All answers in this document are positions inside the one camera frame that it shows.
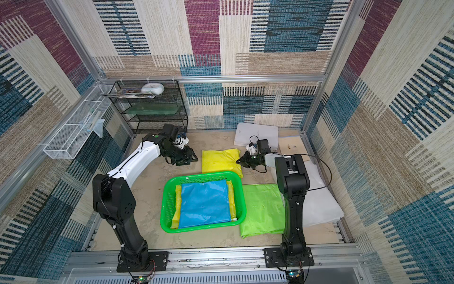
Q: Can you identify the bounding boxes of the white flat box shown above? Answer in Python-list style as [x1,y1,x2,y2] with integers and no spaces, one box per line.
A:
[234,123,279,151]

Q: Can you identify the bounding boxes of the white round object on shelf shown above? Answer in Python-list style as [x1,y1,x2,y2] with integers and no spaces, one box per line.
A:
[141,83,165,95]

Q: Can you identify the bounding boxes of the magazines on shelf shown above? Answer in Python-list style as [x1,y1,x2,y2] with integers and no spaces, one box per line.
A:
[102,89,160,99]

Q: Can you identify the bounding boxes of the small yellow raincoat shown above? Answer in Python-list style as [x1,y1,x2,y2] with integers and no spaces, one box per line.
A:
[202,149,244,178]

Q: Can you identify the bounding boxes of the white folded raincoat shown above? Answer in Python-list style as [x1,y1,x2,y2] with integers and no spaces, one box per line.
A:
[303,161,345,227]

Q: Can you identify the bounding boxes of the beige paper booklet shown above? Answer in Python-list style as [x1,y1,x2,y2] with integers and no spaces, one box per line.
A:
[278,136,307,155]

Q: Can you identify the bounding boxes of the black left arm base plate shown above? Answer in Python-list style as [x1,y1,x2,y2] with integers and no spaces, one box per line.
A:
[117,250,169,273]

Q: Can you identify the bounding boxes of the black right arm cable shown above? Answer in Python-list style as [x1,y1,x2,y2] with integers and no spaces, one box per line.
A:
[248,135,333,192]

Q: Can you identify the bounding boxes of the blue raincoat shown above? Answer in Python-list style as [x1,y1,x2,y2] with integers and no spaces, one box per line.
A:
[179,180,232,228]

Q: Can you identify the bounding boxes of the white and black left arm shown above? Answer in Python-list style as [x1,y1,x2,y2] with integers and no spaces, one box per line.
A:
[92,124,198,271]

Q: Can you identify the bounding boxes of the large yellow raincoat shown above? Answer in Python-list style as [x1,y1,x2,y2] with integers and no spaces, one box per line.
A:
[170,180,238,230]

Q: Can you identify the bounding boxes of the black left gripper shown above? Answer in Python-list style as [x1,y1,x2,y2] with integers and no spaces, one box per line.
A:
[163,145,199,166]

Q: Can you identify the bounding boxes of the green perforated plastic basket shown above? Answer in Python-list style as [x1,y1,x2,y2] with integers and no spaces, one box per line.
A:
[160,171,247,234]

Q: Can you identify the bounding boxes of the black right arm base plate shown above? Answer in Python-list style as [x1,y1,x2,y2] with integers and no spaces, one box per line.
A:
[263,247,314,269]

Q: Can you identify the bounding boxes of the black wire mesh shelf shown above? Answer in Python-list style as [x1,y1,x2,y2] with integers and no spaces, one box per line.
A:
[109,80,189,134]

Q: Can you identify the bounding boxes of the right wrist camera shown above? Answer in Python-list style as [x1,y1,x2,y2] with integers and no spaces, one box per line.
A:
[246,143,257,156]

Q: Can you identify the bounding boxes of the white wire wall basket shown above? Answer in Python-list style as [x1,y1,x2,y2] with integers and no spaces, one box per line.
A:
[43,85,111,159]

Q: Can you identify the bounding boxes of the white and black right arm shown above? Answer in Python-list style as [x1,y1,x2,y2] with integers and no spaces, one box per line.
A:
[236,139,314,267]

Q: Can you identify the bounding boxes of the lime green folded raincoat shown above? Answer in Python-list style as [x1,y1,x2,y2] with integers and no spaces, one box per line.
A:
[240,183,286,239]

